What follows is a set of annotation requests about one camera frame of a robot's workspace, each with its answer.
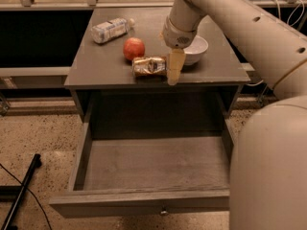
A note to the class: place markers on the metal railing frame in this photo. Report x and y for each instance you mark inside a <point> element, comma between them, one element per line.
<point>274,49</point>

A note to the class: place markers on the black tripod leg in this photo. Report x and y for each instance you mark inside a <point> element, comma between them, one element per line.
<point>16,193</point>

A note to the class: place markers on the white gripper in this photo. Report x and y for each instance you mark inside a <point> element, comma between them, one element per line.
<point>177,36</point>

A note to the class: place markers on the open grey top drawer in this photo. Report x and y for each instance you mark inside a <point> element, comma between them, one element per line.
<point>135,168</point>

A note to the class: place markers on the orange soda can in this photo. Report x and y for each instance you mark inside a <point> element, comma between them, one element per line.
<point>149,66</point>

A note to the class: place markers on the clear plastic water bottle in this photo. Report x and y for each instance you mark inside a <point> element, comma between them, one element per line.
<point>111,29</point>

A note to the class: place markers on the red apple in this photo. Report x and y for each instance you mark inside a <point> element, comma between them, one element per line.
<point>133,48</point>

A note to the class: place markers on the grey wooden cabinet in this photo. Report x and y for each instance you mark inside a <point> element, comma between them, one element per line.
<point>130,72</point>

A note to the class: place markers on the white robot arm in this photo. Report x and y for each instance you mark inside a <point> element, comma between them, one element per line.
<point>268,171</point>

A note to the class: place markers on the white bowl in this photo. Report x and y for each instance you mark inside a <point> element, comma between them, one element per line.
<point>195,51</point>

